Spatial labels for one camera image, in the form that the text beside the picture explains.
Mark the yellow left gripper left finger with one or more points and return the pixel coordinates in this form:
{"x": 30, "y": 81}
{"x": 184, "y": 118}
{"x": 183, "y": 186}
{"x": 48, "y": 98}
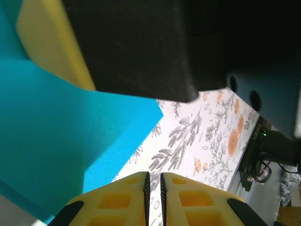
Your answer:
{"x": 113, "y": 207}

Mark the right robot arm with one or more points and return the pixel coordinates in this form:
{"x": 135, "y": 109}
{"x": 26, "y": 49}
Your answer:
{"x": 277, "y": 94}

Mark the blue square paper sheet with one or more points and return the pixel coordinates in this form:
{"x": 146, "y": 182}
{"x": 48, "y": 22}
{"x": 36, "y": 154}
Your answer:
{"x": 58, "y": 129}

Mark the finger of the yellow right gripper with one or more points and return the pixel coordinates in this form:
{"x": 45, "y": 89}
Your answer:
{"x": 129, "y": 47}

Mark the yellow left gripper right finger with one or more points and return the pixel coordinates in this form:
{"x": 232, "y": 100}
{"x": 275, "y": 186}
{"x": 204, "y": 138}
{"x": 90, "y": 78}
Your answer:
{"x": 200, "y": 209}

